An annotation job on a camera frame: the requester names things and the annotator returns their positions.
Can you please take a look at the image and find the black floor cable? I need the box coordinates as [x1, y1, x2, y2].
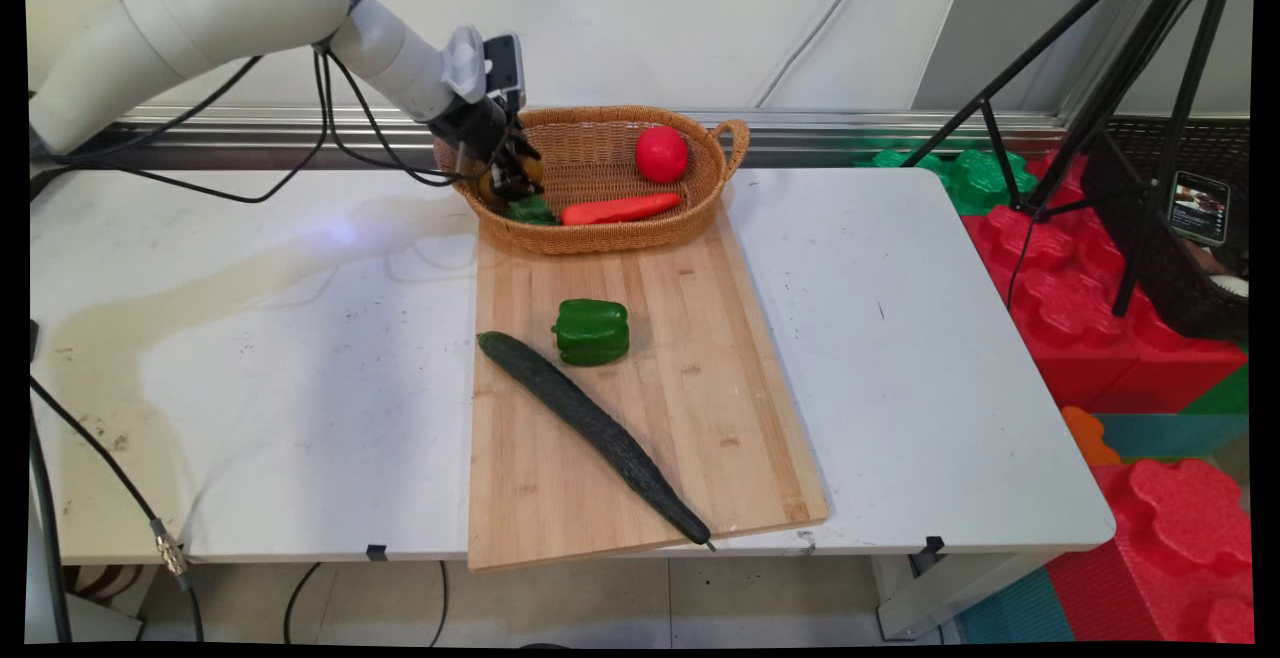
[283, 562, 324, 645]
[430, 560, 450, 647]

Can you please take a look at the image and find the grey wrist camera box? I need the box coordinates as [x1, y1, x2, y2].
[483, 33, 527, 112]

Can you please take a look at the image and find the green leafy vegetable toy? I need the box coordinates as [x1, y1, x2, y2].
[504, 194, 561, 228]

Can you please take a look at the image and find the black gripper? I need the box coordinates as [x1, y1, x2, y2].
[430, 95, 546, 202]

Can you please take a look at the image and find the red round tomato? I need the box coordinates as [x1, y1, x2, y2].
[635, 126, 690, 184]

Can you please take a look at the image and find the dark green cucumber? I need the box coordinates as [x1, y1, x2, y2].
[476, 331, 717, 551]

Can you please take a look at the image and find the black cable with metal connector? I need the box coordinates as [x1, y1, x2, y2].
[30, 376, 193, 591]

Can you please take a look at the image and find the black mesh bin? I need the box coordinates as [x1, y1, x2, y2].
[1078, 116, 1251, 341]

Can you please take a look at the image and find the bamboo cutting board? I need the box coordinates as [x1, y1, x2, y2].
[467, 200, 830, 573]

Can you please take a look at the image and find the black tripod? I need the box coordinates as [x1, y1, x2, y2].
[900, 0, 1243, 319]

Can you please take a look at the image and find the green bell pepper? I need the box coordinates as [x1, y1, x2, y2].
[551, 298, 632, 368]

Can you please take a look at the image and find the woven wicker basket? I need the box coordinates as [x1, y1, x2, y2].
[432, 105, 751, 257]

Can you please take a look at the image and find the red carrot toy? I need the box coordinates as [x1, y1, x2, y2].
[560, 193, 682, 227]

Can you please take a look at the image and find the white table leg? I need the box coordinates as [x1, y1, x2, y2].
[868, 550, 1053, 641]

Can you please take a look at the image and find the orange foam block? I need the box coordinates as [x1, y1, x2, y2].
[1061, 406, 1124, 467]

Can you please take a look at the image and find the smartphone with lit screen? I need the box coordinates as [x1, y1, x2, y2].
[1167, 171, 1232, 247]

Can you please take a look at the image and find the yellow orange toy fruit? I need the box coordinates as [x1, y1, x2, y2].
[478, 154, 547, 197]

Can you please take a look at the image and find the red foam block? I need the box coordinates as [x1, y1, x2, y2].
[960, 150, 1251, 415]
[1045, 458, 1255, 645]

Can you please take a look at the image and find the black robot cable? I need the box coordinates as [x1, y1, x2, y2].
[95, 46, 333, 206]
[30, 55, 264, 169]
[320, 48, 483, 189]

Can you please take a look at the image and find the green foam block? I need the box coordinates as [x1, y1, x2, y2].
[853, 145, 1039, 217]

